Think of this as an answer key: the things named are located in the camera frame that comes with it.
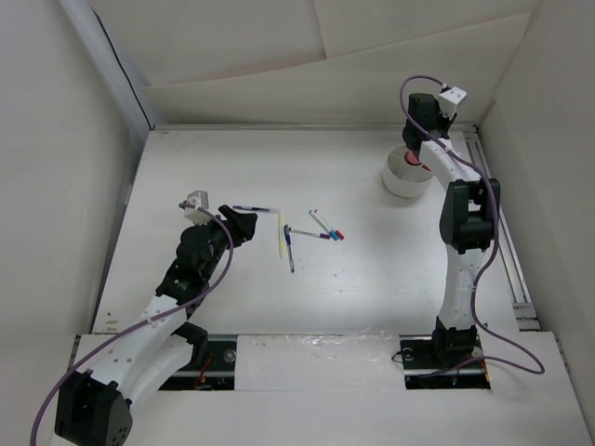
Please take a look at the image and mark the pink capped glue bottle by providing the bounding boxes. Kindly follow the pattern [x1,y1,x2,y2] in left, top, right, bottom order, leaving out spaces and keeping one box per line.
[403,151,422,166]

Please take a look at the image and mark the blue ballpoint pen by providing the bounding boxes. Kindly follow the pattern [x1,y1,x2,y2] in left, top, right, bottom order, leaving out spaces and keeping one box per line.
[284,225,296,273]

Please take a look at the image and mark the red capped white marker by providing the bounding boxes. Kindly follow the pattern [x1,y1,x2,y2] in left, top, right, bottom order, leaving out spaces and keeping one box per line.
[314,209,345,241]

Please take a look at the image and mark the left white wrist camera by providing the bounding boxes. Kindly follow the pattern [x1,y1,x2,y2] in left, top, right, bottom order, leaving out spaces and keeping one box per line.
[178,190,210,226]

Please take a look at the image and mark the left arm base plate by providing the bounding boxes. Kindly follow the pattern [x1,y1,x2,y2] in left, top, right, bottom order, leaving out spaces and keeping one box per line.
[159,337,237,391]

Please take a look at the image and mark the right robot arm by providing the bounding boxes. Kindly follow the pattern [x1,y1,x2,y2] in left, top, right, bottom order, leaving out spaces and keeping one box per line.
[403,93,500,366]

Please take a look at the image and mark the yellow pen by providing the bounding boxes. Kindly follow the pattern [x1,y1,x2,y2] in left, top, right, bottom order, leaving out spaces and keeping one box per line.
[277,209,285,259]

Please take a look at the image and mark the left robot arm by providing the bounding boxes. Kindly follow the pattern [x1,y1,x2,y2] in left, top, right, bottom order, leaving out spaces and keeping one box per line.
[54,202,258,445]

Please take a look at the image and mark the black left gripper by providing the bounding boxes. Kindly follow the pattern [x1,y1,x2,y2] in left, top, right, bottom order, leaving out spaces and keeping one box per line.
[194,206,255,280]

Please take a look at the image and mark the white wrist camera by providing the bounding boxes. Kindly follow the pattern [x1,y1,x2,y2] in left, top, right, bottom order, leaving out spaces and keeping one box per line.
[438,86,467,120]
[178,190,210,226]

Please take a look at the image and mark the white round divided container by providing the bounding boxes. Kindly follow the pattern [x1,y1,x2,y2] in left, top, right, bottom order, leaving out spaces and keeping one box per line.
[381,145,433,199]

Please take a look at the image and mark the purple pen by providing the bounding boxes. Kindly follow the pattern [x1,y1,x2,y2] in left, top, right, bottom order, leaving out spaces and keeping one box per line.
[231,205,280,215]

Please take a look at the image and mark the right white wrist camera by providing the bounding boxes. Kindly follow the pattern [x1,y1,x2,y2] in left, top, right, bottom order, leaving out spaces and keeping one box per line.
[438,86,467,120]

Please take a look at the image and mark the blue capped white marker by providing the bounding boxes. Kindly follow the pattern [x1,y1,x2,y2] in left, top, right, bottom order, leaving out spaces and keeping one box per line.
[309,210,339,241]

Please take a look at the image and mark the purple tipped marker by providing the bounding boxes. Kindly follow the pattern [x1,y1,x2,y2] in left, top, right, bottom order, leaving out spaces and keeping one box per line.
[289,227,332,240]

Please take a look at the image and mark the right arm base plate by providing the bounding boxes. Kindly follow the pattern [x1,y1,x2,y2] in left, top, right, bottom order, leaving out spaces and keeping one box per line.
[391,336,491,390]

